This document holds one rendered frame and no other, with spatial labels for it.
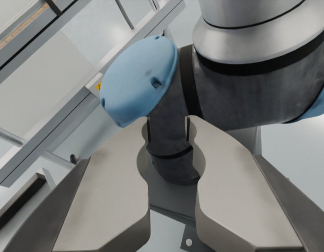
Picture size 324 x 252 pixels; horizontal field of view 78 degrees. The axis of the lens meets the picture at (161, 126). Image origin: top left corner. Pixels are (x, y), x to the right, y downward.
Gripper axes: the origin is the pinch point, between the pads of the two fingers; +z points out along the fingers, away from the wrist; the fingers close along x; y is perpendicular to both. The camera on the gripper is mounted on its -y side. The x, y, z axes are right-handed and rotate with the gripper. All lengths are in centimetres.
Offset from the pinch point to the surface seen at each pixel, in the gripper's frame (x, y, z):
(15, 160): -83, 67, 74
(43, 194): -23.6, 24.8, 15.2
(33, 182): -25.4, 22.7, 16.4
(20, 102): -108, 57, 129
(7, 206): -29.9, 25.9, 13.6
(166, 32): 4, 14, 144
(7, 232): -29.5, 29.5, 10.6
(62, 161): -68, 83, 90
